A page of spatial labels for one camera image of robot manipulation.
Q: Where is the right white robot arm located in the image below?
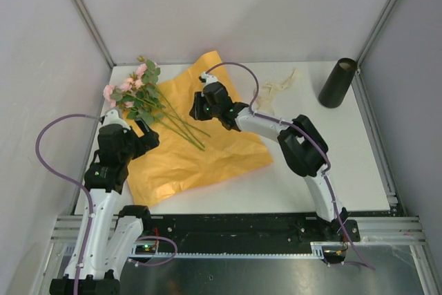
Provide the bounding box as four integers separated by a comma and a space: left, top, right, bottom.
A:
189, 75, 347, 240

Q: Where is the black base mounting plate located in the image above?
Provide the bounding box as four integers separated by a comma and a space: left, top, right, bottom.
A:
144, 213, 361, 253

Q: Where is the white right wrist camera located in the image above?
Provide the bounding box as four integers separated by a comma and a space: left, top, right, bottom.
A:
199, 72, 218, 86

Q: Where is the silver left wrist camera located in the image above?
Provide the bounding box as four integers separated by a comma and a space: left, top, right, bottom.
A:
99, 108, 125, 127

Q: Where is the cream printed ribbon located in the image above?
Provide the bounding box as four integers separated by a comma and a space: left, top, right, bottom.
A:
253, 68, 298, 115

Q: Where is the pink rose flower stem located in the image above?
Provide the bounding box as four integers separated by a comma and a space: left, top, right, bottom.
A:
129, 55, 212, 139

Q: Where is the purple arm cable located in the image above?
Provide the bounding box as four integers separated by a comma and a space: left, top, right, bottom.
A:
36, 114, 179, 295
206, 61, 376, 272

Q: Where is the pink rose flower bunch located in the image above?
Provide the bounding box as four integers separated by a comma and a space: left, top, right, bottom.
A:
103, 77, 205, 151

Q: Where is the black cylindrical vase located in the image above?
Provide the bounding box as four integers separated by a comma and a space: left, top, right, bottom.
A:
318, 58, 357, 108

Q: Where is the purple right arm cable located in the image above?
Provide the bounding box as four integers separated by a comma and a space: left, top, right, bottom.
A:
206, 61, 376, 272

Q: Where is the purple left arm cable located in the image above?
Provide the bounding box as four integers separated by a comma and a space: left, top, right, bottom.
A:
36, 114, 179, 295

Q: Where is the orange flower bouquet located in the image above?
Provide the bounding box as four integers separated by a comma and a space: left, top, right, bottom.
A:
128, 50, 273, 207

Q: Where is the aluminium frame rail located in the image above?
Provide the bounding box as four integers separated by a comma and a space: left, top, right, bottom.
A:
71, 0, 115, 69

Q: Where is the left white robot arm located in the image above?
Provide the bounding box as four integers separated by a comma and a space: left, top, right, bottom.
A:
49, 115, 160, 294

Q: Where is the grey slotted cable duct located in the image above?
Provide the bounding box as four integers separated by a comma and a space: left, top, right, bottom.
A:
61, 242, 327, 260

